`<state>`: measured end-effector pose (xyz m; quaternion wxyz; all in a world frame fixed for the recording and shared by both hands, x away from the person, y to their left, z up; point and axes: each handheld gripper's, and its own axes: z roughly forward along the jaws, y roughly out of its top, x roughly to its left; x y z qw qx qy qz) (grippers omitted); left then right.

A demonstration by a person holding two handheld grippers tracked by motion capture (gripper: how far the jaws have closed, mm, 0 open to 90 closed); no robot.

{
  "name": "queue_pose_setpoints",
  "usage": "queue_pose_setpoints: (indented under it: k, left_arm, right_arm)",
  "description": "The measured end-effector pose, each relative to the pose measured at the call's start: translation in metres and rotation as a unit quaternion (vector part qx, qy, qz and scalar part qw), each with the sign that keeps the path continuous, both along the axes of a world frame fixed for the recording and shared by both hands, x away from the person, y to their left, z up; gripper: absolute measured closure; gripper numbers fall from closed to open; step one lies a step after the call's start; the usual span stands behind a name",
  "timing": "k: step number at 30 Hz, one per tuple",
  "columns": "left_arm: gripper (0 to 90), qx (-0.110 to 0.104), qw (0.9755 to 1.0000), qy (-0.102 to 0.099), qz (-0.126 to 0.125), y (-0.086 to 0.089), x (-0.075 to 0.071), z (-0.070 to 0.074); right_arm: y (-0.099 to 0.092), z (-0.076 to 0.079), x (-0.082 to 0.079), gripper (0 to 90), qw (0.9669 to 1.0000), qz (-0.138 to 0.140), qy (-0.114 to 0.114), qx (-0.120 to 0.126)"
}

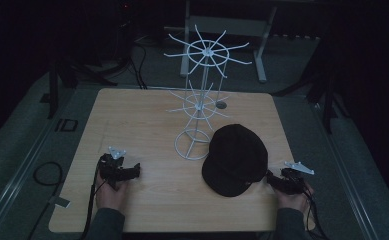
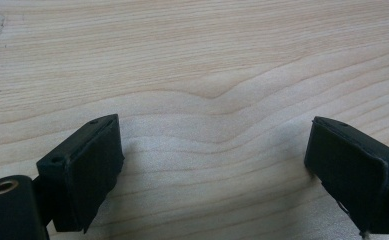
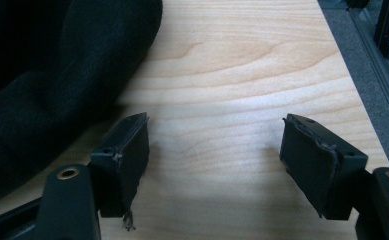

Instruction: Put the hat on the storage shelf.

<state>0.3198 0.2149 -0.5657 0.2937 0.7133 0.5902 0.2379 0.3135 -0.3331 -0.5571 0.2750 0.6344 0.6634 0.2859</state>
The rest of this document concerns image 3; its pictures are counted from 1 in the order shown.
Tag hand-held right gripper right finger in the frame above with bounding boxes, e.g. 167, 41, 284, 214
279, 113, 369, 221

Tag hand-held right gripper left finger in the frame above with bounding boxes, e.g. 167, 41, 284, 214
87, 112, 151, 232

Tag dark cloth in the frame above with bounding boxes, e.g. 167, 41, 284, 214
0, 0, 164, 209

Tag black metal stand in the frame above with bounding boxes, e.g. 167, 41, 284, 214
344, 0, 389, 60

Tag grey metal rail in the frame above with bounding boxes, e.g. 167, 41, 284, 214
347, 6, 389, 140

